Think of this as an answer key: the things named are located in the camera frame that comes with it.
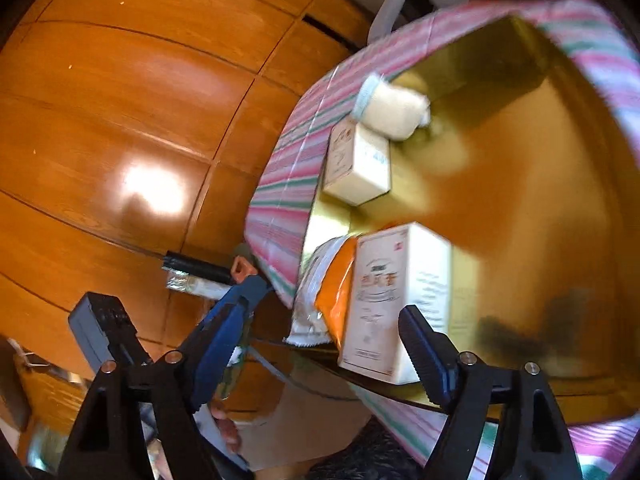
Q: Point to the white orange snack packet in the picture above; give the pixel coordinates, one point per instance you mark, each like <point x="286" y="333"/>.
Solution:
<point x="315" y="300"/>

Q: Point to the large white carton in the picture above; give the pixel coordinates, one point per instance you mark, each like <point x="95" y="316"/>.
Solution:
<point x="395" y="300"/>

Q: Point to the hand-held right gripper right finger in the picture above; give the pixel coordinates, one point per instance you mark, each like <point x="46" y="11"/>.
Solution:
<point x="425" y="355"/>

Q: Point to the person's left hand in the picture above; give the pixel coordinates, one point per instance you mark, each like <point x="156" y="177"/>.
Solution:
<point x="226" y="427"/>

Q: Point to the orange tag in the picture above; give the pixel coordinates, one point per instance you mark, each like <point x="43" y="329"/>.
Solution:
<point x="244" y="267"/>

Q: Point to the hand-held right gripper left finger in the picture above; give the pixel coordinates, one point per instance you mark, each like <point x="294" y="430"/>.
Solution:
<point x="220" y="345"/>

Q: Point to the maroon gold-lined gift box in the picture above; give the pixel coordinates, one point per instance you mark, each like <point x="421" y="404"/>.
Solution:
<point x="525" y="185"/>

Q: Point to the small cream box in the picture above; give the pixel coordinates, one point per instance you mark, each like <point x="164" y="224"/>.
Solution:
<point x="357" y="165"/>

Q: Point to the wooden wardrobe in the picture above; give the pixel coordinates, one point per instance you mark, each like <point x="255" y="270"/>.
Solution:
<point x="125" y="85"/>

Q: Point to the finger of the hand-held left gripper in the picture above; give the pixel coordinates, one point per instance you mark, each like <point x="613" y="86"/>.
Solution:
<point x="257" y="291"/>

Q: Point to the black tube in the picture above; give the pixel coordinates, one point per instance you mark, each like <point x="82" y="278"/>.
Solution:
<point x="197" y="266"/>

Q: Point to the striped bedsheet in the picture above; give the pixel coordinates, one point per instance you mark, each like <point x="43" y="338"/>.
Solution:
<point x="285" y="200"/>

